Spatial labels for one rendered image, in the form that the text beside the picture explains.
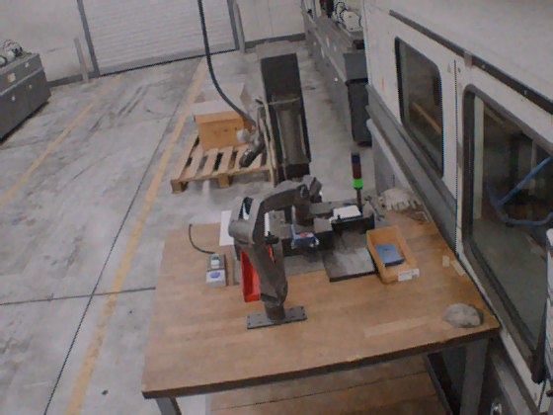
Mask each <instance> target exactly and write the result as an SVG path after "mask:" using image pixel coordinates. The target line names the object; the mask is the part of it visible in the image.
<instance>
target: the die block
mask: <svg viewBox="0 0 553 415"><path fill-rule="evenodd" d="M315 238H318V241H319V247H317V249H318V252H320V251H326V250H332V249H335V242H334V233H333V232H331V233H326V234H320V235H315ZM291 242H292V239H291V240H286V241H281V242H280V243H281V249H282V254H283V258H286V257H292V256H297V255H300V251H299V244H298V243H297V245H298V249H296V250H294V251H292V248H291Z"/></svg>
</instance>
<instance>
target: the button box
mask: <svg viewBox="0 0 553 415"><path fill-rule="evenodd" d="M191 226H193V225H192V224H190V225H189V237H190V241H191V243H192V245H193V246H194V247H195V248H196V249H198V250H199V251H201V252H203V253H207V254H214V255H211V256H208V259H207V271H208V272H211V271H216V270H224V272H225V256H224V254H223V253H222V254H216V252H209V251H204V250H202V249H200V248H198V247H196V245H195V244H194V242H193V240H192V237H191ZM213 256H218V258H219V259H218V260H217V261H218V265H216V266H213V265H212V262H213V261H212V259H211V258H212V257H213Z"/></svg>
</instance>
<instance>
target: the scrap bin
mask: <svg viewBox="0 0 553 415"><path fill-rule="evenodd" d="M267 248H268V251H269V253H270V255H271V257H272V259H273V260H274V258H273V252H272V247H271V246H267ZM240 268H241V287H242V294H243V297H244V302H245V303H247V302H253V301H259V292H260V290H259V287H258V283H259V279H258V276H257V274H256V271H255V269H254V268H253V266H252V264H251V262H250V260H249V258H248V256H247V254H246V253H245V251H244V250H242V251H240Z"/></svg>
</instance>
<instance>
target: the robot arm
mask: <svg viewBox="0 0 553 415"><path fill-rule="evenodd" d="M322 187H323V185H322V183H321V182H320V181H319V180H317V178H316V176H310V175H305V177H304V179H303V180H302V182H301V183H298V182H292V181H284V182H281V183H279V185H278V186H277V187H275V188H273V189H271V190H268V191H266V192H263V193H260V194H257V195H252V196H249V197H247V196H242V195H239V196H237V197H236V198H235V200H234V204H233V208H232V211H231V214H230V218H229V222H228V226H227V233H228V235H229V237H231V238H233V239H234V241H235V243H236V244H238V245H240V246H241V248H242V249H243V250H244V251H245V253H246V254H247V256H248V258H249V260H250V262H251V264H252V266H253V268H254V269H255V271H256V274H257V276H258V279H259V283H258V287H259V290H260V292H259V300H261V301H262V302H263V304H264V309H265V311H260V312H254V313H249V314H246V315H245V319H246V323H247V329H255V328H260V327H272V326H278V325H282V324H288V323H294V322H299V321H304V320H306V319H307V317H306V312H305V307H304V305H299V306H294V307H289V308H284V307H283V303H284V302H285V301H286V296H287V290H288V281H287V279H286V278H285V276H283V275H282V274H281V273H280V271H279V270H278V269H277V267H276V265H275V263H274V261H273V259H272V257H271V255H270V253H269V251H268V248H267V246H266V242H265V235H266V214H267V213H268V212H270V211H272V210H274V209H277V208H281V207H283V206H286V205H291V204H292V205H293V207H292V208H291V218H292V223H293V229H294V234H296V235H299V236H300V237H302V238H305V237H307V236H308V235H309V234H310V233H312V232H314V215H316V216H317V217H319V218H323V219H328V220H329V219H330V218H331V217H334V208H333V203H332V201H329V202H323V203H317V204H311V202H314V201H315V200H316V198H317V196H318V194H319V193H320V191H321V189H322ZM243 203H245V213H246V214H247V215H249V217H248V219H245V218H244V208H243ZM302 233H305V235H303V234H302Z"/></svg>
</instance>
